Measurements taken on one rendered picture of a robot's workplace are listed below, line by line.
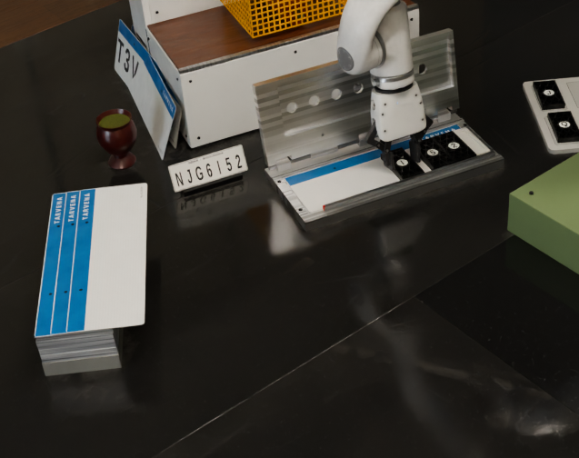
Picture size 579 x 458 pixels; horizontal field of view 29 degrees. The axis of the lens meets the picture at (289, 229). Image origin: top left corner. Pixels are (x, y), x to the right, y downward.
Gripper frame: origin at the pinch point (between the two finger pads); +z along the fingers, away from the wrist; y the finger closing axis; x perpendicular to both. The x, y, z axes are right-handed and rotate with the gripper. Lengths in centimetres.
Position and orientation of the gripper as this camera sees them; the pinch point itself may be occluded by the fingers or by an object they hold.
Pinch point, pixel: (402, 156)
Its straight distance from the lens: 229.9
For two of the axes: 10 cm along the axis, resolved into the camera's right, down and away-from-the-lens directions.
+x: -3.7, -3.8, 8.5
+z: 1.5, 8.8, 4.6
